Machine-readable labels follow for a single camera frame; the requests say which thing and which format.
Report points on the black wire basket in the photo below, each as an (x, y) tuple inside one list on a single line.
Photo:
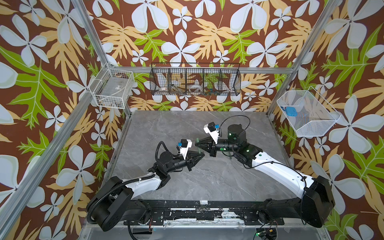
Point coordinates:
[(208, 79)]

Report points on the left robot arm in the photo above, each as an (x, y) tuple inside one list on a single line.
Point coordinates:
[(116, 200)]

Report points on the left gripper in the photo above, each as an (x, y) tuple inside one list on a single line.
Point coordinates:
[(190, 161)]

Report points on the white mesh basket right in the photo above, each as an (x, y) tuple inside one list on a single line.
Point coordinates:
[(316, 116)]

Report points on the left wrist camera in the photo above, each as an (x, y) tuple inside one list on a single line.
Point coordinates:
[(183, 147)]

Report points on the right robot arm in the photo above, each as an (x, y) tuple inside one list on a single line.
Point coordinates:
[(313, 200)]

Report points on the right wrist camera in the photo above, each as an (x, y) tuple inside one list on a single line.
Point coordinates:
[(213, 130)]

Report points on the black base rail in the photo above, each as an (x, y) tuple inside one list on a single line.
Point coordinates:
[(158, 211)]

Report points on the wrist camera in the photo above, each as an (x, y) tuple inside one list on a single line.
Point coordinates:
[(213, 130), (183, 147)]

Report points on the electronics board with led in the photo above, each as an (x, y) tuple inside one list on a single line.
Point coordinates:
[(266, 234)]

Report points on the green pen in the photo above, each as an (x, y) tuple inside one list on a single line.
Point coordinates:
[(197, 141)]

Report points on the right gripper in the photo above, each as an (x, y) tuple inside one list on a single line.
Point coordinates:
[(212, 146)]

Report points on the white wire basket left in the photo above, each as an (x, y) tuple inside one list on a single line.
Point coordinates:
[(112, 86)]

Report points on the blue object in basket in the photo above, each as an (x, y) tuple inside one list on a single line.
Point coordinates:
[(291, 111)]

